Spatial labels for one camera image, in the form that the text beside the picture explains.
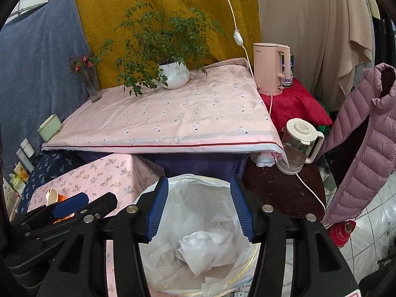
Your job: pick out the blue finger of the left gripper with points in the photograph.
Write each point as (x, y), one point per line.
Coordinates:
(78, 202)
(98, 208)

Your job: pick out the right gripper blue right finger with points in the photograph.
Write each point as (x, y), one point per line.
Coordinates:
(240, 199)

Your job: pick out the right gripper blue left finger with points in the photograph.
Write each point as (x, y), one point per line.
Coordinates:
(157, 207)

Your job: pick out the orange plastic snack bag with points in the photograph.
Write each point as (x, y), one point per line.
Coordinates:
(62, 198)

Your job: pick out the white trash bag bin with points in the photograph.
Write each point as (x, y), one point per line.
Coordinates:
(199, 248)

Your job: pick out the navy leaf print cloth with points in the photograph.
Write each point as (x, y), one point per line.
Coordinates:
(48, 165)

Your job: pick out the white calendar card stand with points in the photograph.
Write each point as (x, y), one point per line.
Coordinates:
(12, 199)

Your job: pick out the green flower small box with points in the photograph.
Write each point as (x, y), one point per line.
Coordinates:
(17, 183)

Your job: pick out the orange flower small box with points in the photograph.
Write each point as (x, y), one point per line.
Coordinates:
(21, 172)

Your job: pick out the white cosmetic jar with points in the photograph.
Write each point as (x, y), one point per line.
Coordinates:
(27, 148)

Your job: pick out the mint green tissue box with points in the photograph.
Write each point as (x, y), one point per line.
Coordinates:
(49, 127)

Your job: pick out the red round object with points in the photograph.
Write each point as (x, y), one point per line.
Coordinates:
(340, 233)

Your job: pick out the glass kettle white lid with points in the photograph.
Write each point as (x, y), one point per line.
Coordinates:
(301, 143)

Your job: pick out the pink dotted tablecloth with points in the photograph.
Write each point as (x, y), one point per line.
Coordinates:
(219, 110)

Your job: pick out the blue hanging cloth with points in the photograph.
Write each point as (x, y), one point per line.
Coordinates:
(36, 76)

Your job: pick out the red cloth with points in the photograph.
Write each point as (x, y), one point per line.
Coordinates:
(296, 102)

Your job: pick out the mauve puffer jacket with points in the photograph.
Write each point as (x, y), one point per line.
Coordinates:
(360, 147)

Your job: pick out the glass vase with red flowers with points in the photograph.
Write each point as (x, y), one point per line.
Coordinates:
(86, 66)

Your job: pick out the green potted plant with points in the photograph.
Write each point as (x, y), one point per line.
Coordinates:
(155, 36)

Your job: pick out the beige curtain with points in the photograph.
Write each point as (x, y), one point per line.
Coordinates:
(328, 38)

